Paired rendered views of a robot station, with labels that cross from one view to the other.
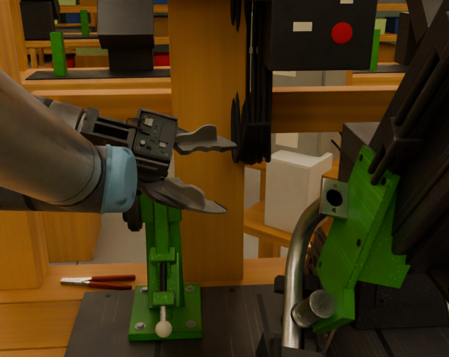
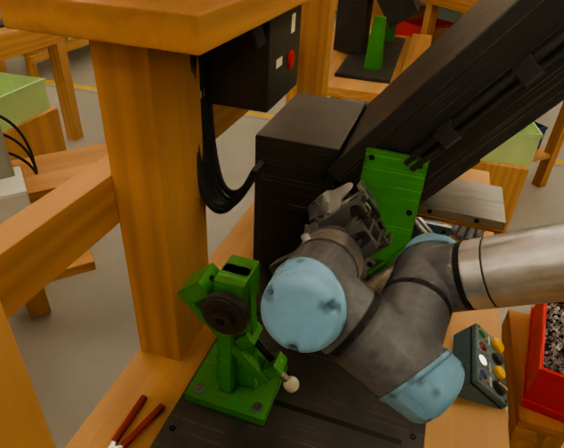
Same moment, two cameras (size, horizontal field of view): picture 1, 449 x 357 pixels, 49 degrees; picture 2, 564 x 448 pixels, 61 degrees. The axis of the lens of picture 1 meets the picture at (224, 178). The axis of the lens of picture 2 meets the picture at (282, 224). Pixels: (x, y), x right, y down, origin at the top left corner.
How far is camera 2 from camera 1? 0.82 m
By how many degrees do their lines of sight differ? 61
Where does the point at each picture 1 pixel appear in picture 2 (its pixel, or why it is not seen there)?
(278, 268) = not seen: hidden behind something
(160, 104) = (102, 196)
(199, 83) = (177, 150)
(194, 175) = (181, 249)
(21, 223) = not seen: outside the picture
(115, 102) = (61, 222)
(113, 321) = (224, 432)
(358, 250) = (412, 217)
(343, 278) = (400, 241)
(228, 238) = not seen: hidden behind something
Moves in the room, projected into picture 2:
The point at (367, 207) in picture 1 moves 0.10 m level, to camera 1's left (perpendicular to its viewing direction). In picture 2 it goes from (406, 188) to (395, 213)
